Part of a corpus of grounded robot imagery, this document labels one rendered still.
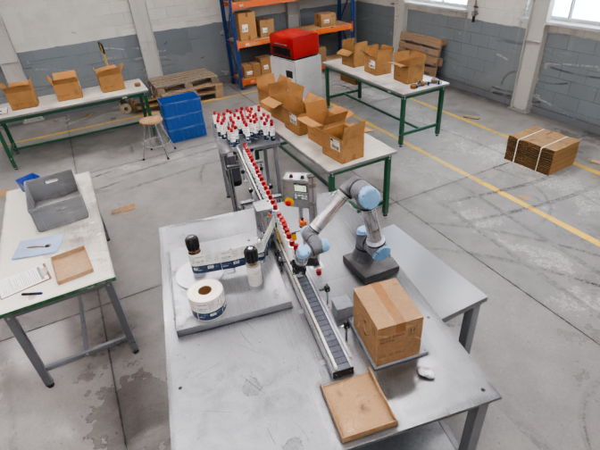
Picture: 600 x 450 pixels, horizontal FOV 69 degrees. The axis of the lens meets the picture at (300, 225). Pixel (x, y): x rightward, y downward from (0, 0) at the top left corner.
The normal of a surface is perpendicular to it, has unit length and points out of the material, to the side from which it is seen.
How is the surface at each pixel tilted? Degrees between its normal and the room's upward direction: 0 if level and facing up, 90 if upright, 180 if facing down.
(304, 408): 0
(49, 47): 90
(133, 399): 0
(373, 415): 0
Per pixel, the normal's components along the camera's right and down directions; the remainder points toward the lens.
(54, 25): 0.46, 0.47
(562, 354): -0.07, -0.83
